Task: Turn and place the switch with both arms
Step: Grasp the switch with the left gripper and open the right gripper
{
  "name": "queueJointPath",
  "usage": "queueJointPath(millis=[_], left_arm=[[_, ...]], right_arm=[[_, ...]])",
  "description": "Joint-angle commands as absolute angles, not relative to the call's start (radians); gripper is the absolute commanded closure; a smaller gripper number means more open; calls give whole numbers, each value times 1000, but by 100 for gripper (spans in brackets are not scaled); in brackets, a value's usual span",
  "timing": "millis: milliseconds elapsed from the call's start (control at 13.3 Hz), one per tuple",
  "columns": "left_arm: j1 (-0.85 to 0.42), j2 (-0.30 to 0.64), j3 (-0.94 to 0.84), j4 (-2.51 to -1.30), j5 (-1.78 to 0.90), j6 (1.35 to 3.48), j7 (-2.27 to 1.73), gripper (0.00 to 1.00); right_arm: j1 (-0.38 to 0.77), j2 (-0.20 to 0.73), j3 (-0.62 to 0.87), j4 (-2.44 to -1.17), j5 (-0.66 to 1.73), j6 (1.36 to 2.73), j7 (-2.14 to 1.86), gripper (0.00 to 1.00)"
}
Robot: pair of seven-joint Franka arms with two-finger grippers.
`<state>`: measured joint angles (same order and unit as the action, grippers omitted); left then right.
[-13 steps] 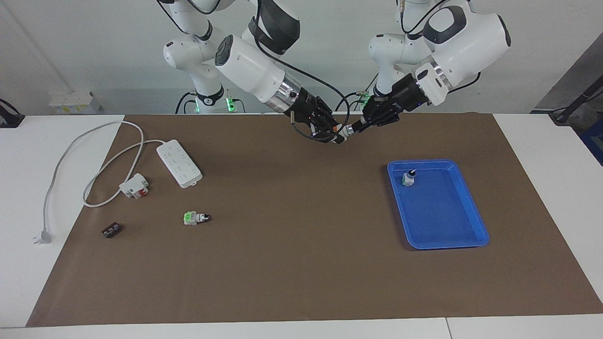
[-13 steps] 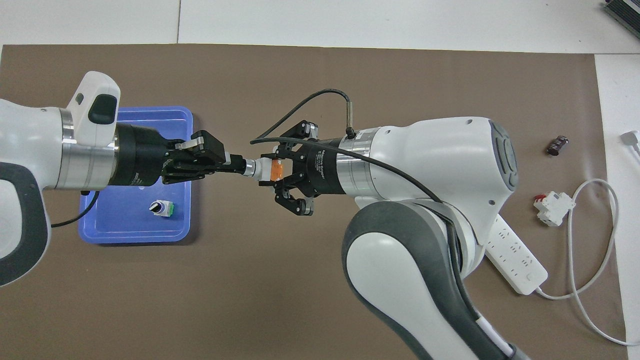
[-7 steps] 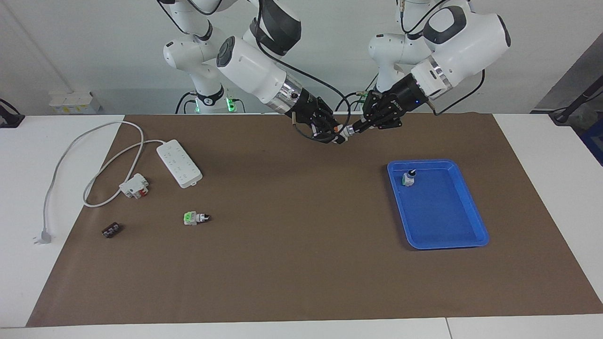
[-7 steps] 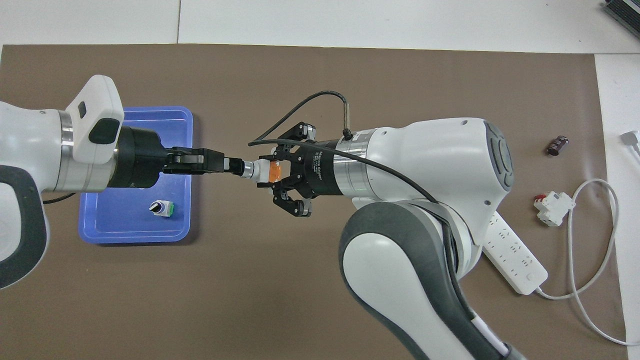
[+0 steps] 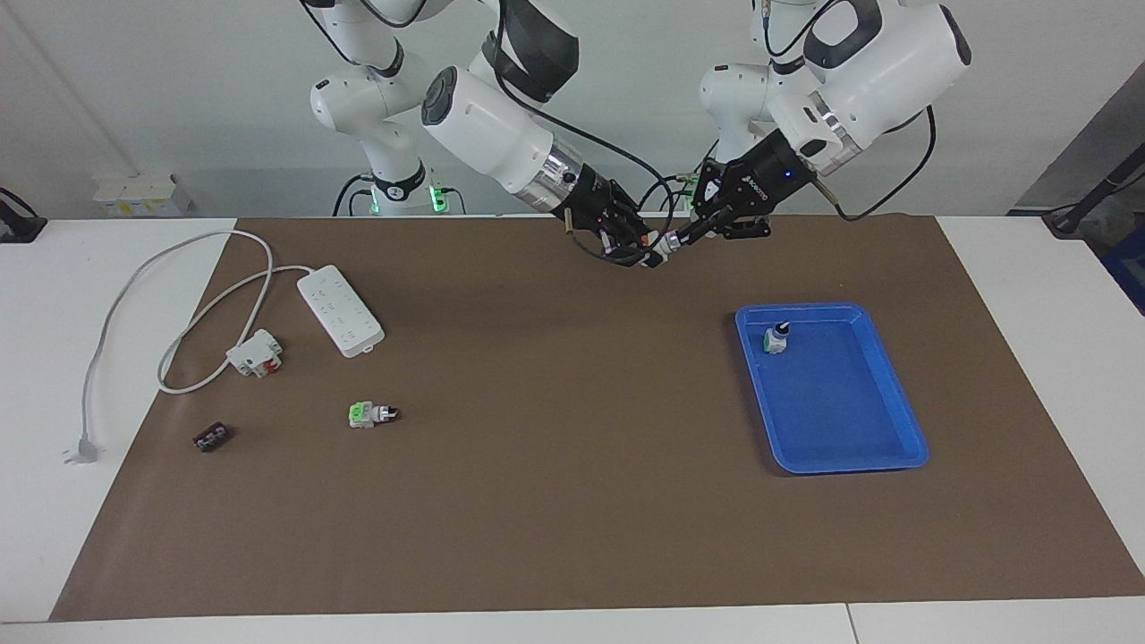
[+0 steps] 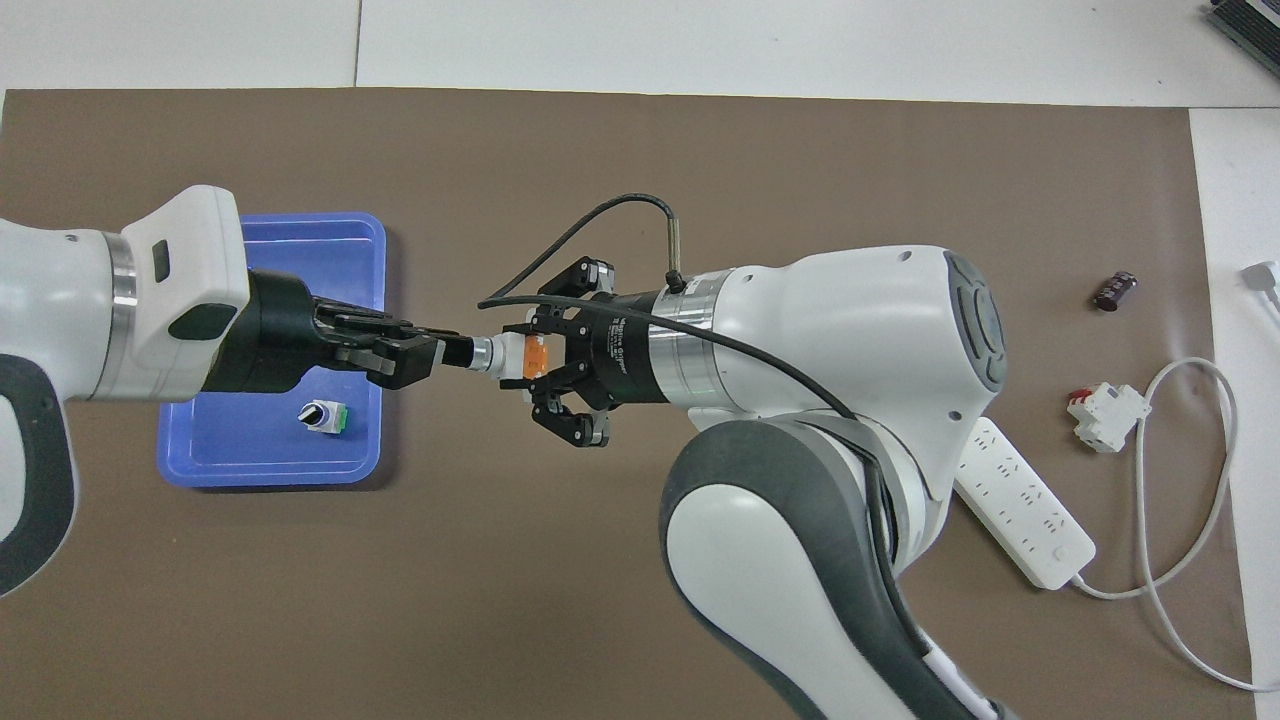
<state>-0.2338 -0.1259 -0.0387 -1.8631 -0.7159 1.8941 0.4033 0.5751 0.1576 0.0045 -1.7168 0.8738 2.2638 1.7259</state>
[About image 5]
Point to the white power strip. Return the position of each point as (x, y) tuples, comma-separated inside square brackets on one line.
[(340, 310)]

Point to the brown paper table mat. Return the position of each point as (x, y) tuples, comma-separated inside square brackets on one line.
[(572, 501)]

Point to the grey switch in tray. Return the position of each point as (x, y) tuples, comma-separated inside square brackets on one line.
[(776, 340)]

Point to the black stand with pole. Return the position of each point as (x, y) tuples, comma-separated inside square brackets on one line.
[(1073, 219)]

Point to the white red circuit breaker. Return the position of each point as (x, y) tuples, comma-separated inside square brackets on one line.
[(253, 353)]

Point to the black clamp device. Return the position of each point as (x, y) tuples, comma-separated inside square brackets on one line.
[(18, 224)]

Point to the blue plastic tray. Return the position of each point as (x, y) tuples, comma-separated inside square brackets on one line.
[(832, 411)]

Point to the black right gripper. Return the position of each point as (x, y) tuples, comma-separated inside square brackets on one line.
[(595, 206)]

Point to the blue crate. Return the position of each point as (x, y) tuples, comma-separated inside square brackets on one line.
[(1129, 268)]

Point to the orange white knob switch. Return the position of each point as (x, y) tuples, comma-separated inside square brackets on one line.
[(669, 243)]

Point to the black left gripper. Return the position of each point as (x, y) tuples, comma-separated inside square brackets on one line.
[(756, 179)]

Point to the white background box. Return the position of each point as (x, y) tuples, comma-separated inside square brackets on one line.
[(139, 195)]

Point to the bright green push switch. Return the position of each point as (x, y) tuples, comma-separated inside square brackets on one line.
[(362, 414)]

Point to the dark brown terminal block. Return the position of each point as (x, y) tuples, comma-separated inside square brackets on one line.
[(212, 437)]

